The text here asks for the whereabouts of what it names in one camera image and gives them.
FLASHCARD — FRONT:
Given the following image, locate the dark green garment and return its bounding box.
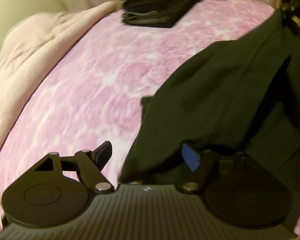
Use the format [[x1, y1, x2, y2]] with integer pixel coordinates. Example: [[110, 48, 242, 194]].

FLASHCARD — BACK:
[[119, 11, 300, 184]]

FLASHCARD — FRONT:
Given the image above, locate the stack of folded dark clothes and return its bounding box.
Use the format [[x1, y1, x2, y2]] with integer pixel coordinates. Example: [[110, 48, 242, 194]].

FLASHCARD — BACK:
[[122, 0, 202, 28]]

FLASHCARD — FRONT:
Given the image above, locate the pink floral bed sheet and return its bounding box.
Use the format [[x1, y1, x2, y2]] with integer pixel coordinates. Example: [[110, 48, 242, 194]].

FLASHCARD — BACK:
[[0, 0, 300, 237]]

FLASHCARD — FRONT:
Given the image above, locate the light pink quilt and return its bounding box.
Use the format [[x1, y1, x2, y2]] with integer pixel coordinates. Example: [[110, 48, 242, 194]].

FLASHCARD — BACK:
[[0, 1, 119, 149]]

